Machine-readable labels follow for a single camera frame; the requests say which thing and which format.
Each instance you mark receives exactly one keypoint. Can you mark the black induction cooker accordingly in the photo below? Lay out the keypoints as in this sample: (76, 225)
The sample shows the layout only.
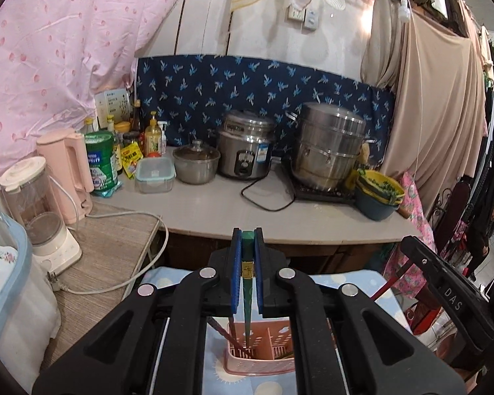
(317, 192)

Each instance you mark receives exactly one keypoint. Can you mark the dark metal chair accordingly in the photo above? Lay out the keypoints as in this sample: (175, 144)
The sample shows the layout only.
(448, 210)

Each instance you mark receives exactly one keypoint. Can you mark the pink dotted cloth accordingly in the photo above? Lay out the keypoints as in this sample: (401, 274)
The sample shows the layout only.
(66, 49)

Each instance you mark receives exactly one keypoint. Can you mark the steel rice cooker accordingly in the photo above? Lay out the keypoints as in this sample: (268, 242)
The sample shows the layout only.
(245, 146)

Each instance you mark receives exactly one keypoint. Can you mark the jar with yellow lid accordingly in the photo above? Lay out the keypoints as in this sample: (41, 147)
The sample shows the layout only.
(123, 131)

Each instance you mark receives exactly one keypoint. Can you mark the green tin can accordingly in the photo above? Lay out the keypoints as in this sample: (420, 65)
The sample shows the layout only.
(101, 160)

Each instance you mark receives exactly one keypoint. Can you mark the pink floral garment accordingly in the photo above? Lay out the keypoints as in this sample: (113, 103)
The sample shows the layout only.
(411, 230)

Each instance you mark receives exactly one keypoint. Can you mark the steel steamer pot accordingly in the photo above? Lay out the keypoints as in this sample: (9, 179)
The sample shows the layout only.
(329, 148)

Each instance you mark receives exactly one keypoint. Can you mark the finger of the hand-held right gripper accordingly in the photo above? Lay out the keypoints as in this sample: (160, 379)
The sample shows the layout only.
(418, 255)

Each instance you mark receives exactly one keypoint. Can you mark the clear food container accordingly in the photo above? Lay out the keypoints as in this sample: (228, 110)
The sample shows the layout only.
(154, 175)

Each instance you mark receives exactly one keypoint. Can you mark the brown chopstick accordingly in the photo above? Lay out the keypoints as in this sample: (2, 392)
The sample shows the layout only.
(231, 327)
(219, 329)

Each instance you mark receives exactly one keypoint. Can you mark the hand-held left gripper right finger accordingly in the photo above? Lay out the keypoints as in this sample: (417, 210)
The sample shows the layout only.
(260, 271)

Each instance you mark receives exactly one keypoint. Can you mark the white blender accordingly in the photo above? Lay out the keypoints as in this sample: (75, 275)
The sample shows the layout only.
(37, 214)

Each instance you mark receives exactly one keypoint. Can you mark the navy leaf print cloth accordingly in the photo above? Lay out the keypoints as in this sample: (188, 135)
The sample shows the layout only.
(251, 86)

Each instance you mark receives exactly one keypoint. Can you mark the wooden side counter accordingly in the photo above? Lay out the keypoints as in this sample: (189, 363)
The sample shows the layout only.
(115, 238)

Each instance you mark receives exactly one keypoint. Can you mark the white light bulb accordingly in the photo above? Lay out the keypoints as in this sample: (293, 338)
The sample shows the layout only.
(403, 8)

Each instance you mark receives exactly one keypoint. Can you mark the red chopstick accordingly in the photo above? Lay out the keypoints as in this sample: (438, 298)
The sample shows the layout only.
(385, 287)

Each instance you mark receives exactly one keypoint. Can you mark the white wall switch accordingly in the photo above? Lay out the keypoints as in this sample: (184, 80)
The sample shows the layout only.
(311, 19)

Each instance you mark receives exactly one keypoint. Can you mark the orange sauce bottle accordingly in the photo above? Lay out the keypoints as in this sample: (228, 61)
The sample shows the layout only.
(152, 138)

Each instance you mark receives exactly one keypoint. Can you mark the dark sauce bottle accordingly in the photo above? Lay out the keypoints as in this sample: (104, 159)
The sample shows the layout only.
(136, 119)

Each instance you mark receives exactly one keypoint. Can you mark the stacked blue basins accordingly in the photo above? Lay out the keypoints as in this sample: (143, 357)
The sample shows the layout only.
(376, 201)

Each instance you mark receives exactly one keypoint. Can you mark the green chopstick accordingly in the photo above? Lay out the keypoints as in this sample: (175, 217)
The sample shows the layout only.
(247, 292)

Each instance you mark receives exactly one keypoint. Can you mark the pink electric kettle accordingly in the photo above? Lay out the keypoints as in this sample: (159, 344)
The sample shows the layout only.
(66, 168)

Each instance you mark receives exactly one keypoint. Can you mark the light blue planet tablecloth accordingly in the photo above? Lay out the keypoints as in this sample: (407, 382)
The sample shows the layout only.
(168, 277)

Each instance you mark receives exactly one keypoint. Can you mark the white paper carton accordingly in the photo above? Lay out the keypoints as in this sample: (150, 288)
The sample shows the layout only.
(113, 105)

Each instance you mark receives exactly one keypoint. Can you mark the pink perforated utensil holder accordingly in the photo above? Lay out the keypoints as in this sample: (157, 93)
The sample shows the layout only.
(251, 364)

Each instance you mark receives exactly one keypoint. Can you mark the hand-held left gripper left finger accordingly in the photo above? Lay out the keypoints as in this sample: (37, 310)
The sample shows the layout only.
(236, 271)

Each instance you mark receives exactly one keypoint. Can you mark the white pump bottle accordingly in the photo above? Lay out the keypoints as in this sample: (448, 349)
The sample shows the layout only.
(162, 135)

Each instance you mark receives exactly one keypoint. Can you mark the yellow seasoning packet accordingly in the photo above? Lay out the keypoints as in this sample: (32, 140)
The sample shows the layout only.
(131, 158)

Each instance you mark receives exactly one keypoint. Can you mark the beige curtain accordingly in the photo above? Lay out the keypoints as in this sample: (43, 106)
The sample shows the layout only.
(428, 111)

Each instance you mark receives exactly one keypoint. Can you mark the small pot with glass lid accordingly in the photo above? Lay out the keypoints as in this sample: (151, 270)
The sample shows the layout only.
(196, 162)

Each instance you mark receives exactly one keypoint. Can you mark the grey kitchen counter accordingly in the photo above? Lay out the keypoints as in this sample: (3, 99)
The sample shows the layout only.
(214, 214)

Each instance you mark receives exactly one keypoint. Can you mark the white wall socket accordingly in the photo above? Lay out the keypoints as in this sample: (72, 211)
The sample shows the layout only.
(296, 14)

